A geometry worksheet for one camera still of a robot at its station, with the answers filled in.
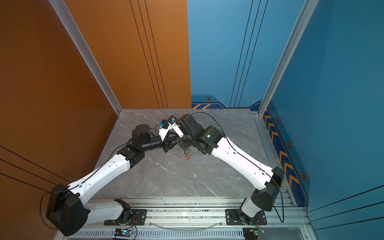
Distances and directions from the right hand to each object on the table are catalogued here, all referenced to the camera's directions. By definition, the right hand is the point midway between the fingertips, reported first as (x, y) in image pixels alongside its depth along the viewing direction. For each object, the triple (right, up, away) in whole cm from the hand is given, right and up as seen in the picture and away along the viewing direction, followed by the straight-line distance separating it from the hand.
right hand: (179, 135), depth 71 cm
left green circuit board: (-27, -47, 0) cm, 54 cm away
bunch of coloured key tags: (+4, -10, +5) cm, 12 cm away
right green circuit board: (+34, -47, 0) cm, 58 cm away
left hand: (0, -1, +3) cm, 3 cm away
